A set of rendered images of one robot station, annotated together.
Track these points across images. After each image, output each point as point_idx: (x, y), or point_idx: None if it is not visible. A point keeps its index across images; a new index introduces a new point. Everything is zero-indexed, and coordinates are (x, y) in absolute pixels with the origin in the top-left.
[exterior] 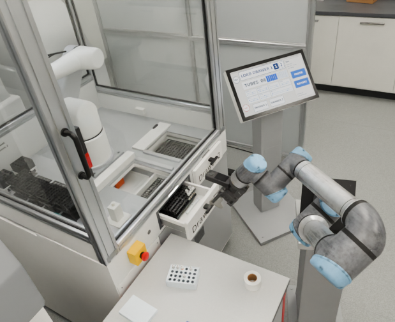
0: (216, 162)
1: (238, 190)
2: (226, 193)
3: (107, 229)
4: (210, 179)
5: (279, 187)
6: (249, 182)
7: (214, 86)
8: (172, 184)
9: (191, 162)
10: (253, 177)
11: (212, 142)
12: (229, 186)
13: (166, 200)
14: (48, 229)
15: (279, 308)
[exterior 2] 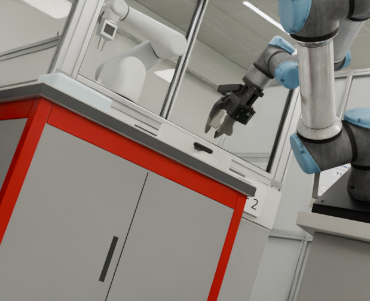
0: (246, 208)
1: (248, 90)
2: (232, 95)
3: (82, 43)
4: (223, 86)
5: (296, 61)
6: (265, 70)
7: (289, 111)
8: (174, 128)
9: (212, 147)
10: (270, 51)
11: (253, 173)
12: (240, 88)
13: (155, 134)
14: (18, 64)
15: (217, 215)
